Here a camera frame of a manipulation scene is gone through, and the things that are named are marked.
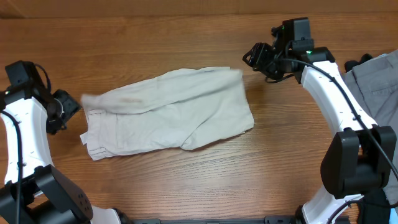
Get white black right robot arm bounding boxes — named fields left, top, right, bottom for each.
left=243, top=17, right=397, bottom=224

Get grey shorts pile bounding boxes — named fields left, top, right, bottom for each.
left=344, top=49, right=398, bottom=206

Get beige cargo shorts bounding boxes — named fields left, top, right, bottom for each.
left=80, top=67, right=254, bottom=161

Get black garment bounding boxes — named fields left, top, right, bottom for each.
left=343, top=54, right=391, bottom=224

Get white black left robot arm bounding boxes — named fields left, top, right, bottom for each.
left=1, top=60, right=130, bottom=224

